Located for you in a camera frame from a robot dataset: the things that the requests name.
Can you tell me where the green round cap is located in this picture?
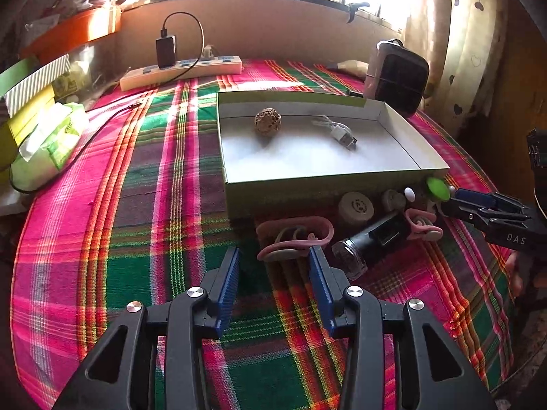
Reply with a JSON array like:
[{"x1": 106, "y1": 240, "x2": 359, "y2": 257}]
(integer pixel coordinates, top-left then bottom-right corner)
[{"x1": 427, "y1": 177, "x2": 451, "y2": 203}]

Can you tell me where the pink ear hook earphone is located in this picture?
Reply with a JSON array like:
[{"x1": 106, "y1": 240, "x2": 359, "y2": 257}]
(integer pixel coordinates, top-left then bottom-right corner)
[{"x1": 256, "y1": 217, "x2": 335, "y2": 262}]

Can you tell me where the orange box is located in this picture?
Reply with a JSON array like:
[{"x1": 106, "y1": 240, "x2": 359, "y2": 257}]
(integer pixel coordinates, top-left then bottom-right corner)
[{"x1": 19, "y1": 6, "x2": 122, "y2": 58}]

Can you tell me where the woven rattan ball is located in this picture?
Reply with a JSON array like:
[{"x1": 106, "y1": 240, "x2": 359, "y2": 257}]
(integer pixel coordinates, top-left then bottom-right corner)
[{"x1": 255, "y1": 108, "x2": 283, "y2": 138}]

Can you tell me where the green tissue pack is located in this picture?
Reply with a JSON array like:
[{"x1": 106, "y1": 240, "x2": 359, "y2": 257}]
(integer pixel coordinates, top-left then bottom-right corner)
[{"x1": 9, "y1": 102, "x2": 90, "y2": 193}]

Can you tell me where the green striped box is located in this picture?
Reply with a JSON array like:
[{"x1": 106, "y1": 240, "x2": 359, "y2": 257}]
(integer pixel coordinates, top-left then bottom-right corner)
[{"x1": 0, "y1": 55, "x2": 71, "y2": 118}]

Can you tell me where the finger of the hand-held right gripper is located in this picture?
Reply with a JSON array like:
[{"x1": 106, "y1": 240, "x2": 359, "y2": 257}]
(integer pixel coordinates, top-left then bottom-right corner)
[
  {"x1": 449, "y1": 188, "x2": 531, "y2": 219},
  {"x1": 440, "y1": 202, "x2": 533, "y2": 240}
]

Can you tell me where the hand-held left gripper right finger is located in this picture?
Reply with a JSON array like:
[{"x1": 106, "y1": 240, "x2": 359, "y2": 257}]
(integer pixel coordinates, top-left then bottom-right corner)
[{"x1": 308, "y1": 245, "x2": 498, "y2": 410}]

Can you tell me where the black charger cable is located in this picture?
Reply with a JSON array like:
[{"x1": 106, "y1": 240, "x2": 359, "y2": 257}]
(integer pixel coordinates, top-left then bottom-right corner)
[{"x1": 161, "y1": 13, "x2": 205, "y2": 82}]

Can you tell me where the black charger adapter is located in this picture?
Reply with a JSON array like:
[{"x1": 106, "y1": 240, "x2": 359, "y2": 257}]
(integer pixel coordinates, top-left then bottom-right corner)
[{"x1": 156, "y1": 36, "x2": 177, "y2": 69}]

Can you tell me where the black device with clear cap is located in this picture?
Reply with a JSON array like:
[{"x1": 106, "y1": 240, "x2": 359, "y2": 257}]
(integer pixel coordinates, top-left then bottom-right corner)
[{"x1": 332, "y1": 214, "x2": 413, "y2": 280}]

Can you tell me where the beige flat object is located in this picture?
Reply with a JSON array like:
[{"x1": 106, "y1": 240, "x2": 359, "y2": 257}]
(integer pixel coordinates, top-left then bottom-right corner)
[{"x1": 329, "y1": 60, "x2": 369, "y2": 78}]

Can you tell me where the plaid tablecloth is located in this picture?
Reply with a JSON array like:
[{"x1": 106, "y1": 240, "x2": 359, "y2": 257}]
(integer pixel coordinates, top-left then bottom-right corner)
[{"x1": 11, "y1": 57, "x2": 520, "y2": 410}]

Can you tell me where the grey space heater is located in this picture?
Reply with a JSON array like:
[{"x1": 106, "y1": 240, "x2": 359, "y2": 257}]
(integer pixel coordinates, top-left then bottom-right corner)
[{"x1": 363, "y1": 39, "x2": 430, "y2": 117}]

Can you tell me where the patterned curtain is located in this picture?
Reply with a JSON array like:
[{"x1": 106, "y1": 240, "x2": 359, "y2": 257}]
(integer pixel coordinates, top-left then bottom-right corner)
[{"x1": 406, "y1": 0, "x2": 513, "y2": 137}]

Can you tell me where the white cardboard box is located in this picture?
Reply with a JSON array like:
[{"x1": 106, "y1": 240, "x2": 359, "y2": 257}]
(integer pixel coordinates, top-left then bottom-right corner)
[{"x1": 216, "y1": 91, "x2": 451, "y2": 223}]

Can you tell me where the pink ring object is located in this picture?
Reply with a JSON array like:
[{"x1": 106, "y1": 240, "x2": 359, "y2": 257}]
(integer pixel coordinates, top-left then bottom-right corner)
[{"x1": 404, "y1": 208, "x2": 445, "y2": 242}]

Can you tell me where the yellow box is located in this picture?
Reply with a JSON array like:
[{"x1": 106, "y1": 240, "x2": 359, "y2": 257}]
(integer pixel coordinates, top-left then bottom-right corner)
[{"x1": 0, "y1": 85, "x2": 58, "y2": 172}]

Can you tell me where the clear plastic storage box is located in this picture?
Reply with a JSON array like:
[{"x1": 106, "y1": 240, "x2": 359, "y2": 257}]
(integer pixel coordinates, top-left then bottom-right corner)
[{"x1": 55, "y1": 45, "x2": 122, "y2": 103}]

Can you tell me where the white power strip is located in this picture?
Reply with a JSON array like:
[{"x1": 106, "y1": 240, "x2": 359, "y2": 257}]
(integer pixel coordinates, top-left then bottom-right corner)
[{"x1": 120, "y1": 55, "x2": 243, "y2": 92}]

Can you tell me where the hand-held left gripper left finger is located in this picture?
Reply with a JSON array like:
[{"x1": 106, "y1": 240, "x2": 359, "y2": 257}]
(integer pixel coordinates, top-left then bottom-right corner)
[{"x1": 53, "y1": 246, "x2": 241, "y2": 410}]

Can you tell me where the person's right hand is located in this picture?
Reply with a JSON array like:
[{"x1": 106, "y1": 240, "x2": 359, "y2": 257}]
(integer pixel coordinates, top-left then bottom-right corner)
[{"x1": 506, "y1": 250, "x2": 525, "y2": 297}]

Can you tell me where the black window hook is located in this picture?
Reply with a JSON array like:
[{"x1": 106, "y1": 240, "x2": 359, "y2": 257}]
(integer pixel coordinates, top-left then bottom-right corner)
[{"x1": 348, "y1": 2, "x2": 370, "y2": 24}]

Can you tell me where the white usb cable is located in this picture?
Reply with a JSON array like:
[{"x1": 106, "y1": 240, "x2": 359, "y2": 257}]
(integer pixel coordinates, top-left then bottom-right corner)
[{"x1": 311, "y1": 114, "x2": 359, "y2": 151}]

